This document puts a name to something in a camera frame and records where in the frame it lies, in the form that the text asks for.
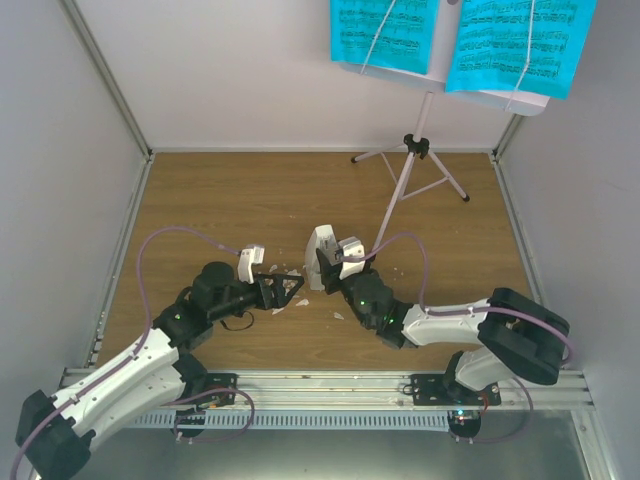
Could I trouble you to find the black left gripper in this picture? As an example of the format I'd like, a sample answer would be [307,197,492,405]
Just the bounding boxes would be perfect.
[210,272,304,322]

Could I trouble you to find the white metronome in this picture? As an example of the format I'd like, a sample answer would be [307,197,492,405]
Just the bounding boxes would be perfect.
[305,224,341,292]

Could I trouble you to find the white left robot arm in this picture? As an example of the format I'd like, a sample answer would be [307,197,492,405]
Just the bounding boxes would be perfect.
[14,262,304,479]

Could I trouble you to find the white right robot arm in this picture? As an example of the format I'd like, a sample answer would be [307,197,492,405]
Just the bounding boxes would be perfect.
[314,248,570,405]

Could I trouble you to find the white paper scrap pile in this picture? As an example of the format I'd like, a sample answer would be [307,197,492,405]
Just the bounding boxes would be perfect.
[267,247,346,320]

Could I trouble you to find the white tripod music stand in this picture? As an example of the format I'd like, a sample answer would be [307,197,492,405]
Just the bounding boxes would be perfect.
[338,0,551,249]

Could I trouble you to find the left cyan sheet music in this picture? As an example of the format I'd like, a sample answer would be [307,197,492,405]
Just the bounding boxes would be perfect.
[329,0,439,74]

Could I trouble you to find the cyan sheet music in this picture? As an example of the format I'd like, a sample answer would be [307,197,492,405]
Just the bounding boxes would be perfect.
[329,0,439,74]
[445,0,597,100]

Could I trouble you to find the right cyan sheet music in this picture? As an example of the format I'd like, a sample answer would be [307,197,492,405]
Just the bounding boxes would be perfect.
[445,0,597,100]

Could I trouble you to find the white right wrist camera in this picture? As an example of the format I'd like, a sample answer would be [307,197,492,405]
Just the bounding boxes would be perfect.
[338,236,366,280]

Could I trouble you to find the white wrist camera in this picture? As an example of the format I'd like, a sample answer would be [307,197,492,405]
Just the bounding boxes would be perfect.
[237,244,265,284]
[338,236,366,280]

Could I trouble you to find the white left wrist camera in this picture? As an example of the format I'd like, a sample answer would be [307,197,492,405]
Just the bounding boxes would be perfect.
[237,244,265,284]

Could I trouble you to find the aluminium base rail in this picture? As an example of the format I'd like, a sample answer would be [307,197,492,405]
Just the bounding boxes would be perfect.
[62,368,596,412]

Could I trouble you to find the white slotted cable duct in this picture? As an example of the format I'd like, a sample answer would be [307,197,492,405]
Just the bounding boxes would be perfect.
[124,410,450,431]

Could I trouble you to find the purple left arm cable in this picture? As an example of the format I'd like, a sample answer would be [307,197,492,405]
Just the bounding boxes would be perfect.
[8,225,244,480]

